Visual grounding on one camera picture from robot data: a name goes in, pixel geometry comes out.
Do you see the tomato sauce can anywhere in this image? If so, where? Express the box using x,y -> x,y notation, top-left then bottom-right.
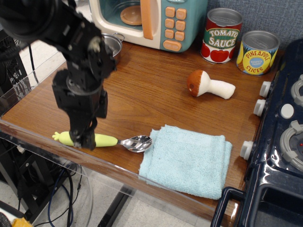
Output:
201,8 -> 243,63

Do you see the pineapple slices can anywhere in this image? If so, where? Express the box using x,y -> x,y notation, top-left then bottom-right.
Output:
236,30 -> 280,76

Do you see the plush mushroom toy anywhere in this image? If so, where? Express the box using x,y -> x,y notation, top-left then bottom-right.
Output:
187,70 -> 236,99

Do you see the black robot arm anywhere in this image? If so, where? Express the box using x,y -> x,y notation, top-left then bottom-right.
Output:
0,0 -> 116,150

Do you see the spoon with green handle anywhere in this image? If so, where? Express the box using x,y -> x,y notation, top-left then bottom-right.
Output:
52,131 -> 152,153

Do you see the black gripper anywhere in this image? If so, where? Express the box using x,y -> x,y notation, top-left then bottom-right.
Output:
52,70 -> 108,150

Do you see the white stove knob rear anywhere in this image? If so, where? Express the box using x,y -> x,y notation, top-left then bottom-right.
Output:
259,81 -> 271,98

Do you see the white stove knob front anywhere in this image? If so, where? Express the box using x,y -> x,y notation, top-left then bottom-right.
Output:
240,141 -> 254,160

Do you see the white stove knob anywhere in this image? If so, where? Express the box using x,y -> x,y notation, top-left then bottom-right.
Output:
240,141 -> 254,160
253,99 -> 266,117
259,81 -> 271,98

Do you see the light blue folded towel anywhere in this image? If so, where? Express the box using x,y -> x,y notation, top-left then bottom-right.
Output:
139,125 -> 232,200

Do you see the white stove knob middle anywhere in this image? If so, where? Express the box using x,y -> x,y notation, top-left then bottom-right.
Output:
253,99 -> 266,117

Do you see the dark blue toy stove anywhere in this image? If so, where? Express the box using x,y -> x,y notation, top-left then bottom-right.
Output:
211,39 -> 303,227

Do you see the toy microwave teal and cream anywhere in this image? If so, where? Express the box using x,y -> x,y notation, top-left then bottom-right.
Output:
89,0 -> 208,52

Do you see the blue cable on floor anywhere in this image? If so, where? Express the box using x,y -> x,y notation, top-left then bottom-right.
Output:
47,165 -> 74,227

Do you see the stainless steel pot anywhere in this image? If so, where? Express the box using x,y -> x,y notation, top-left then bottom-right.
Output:
102,33 -> 125,64

